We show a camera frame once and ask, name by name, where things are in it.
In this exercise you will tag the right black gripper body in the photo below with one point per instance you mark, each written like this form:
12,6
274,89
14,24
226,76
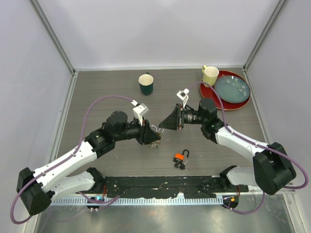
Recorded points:
181,119

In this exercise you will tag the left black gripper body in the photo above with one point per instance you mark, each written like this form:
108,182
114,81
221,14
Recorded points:
143,132

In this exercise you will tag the orange black padlock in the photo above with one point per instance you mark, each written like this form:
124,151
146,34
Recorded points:
179,157

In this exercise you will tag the black-headed keys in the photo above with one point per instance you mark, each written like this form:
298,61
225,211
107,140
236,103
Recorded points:
181,166

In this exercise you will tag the keys with panda keychain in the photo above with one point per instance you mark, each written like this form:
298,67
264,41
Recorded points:
158,138

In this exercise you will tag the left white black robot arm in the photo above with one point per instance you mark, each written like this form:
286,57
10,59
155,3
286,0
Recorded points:
38,188

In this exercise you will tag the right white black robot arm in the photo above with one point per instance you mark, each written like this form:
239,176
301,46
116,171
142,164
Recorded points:
270,170

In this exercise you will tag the small keys of large padlock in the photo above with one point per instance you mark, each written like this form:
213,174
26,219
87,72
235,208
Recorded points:
154,145

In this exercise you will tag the large brass padlock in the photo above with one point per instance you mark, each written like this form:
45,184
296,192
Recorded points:
155,127

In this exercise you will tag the red round tray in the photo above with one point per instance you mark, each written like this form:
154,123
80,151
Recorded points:
227,105

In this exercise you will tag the dark green mug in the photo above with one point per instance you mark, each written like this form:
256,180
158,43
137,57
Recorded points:
146,82

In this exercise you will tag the yellow mug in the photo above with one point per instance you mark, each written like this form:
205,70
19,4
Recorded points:
210,75

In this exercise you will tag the blue ceramic plate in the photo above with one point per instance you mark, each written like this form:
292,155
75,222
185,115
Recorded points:
232,89

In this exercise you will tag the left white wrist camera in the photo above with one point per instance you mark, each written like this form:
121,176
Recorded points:
139,111

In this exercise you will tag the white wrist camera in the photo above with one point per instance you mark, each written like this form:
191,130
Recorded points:
139,111
183,95

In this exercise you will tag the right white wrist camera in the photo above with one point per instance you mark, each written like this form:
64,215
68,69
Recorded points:
183,95

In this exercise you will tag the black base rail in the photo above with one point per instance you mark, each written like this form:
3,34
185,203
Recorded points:
164,187

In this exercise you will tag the white slotted cable duct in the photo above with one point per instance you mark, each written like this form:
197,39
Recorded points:
179,200

